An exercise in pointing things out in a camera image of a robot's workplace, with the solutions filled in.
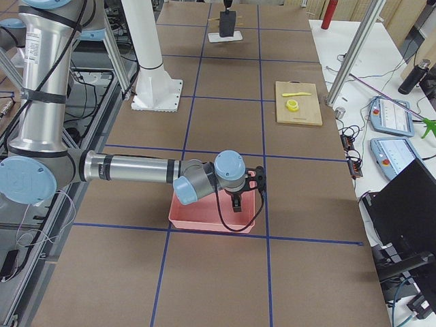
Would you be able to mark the white rectangular tray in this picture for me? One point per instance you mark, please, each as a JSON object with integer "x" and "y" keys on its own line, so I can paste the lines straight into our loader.
{"x": 216, "y": 38}

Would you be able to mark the red bottle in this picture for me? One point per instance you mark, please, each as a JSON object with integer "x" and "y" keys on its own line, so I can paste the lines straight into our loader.
{"x": 328, "y": 16}

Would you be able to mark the teach pendant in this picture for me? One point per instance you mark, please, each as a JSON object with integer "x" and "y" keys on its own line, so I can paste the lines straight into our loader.
{"x": 393, "y": 154}
{"x": 390, "y": 118}

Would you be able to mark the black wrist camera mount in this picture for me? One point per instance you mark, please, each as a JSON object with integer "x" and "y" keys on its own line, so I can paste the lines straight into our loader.
{"x": 255, "y": 178}

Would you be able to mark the aluminium frame post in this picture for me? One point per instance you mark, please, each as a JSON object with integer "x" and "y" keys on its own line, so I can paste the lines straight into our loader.
{"x": 354, "y": 49}

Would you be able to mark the yellow lemon slice toy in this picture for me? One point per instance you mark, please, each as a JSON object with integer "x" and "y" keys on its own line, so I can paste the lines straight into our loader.
{"x": 292, "y": 105}

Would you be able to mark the lower teach pendant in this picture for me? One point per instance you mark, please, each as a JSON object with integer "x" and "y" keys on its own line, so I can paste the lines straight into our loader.
{"x": 393, "y": 154}

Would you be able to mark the black water bottle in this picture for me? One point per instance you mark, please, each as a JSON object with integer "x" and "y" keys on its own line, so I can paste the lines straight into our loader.
{"x": 414, "y": 77}

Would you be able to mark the wooden chopsticks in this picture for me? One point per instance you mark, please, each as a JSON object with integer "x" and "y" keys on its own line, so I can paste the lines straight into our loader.
{"x": 238, "y": 23}

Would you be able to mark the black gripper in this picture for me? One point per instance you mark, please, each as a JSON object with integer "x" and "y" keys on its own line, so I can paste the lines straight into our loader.
{"x": 235, "y": 193}

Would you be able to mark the yellow plastic knife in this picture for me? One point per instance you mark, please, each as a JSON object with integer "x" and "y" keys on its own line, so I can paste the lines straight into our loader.
{"x": 296, "y": 94}

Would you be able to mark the black monitor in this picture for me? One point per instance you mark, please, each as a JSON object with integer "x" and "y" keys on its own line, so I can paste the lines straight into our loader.
{"x": 403, "y": 215}

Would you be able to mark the pink plastic bin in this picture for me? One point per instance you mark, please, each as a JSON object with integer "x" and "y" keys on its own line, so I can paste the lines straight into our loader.
{"x": 203, "y": 214}

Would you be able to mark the wooden cutting board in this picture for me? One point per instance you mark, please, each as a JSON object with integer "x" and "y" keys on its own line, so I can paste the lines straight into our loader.
{"x": 309, "y": 107}

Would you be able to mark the upper teach pendant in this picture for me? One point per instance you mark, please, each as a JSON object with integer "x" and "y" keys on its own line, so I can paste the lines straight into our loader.
{"x": 390, "y": 118}

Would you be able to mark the green grabber stick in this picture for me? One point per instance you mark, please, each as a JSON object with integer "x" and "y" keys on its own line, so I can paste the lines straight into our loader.
{"x": 430, "y": 125}

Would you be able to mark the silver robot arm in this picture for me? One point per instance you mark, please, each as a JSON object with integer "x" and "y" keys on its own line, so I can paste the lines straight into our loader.
{"x": 38, "y": 162}

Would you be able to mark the grey cloth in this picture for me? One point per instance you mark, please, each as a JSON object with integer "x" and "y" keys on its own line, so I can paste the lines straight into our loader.
{"x": 227, "y": 23}

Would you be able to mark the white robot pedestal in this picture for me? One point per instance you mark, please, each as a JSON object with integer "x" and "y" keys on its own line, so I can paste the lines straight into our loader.
{"x": 155, "y": 89}

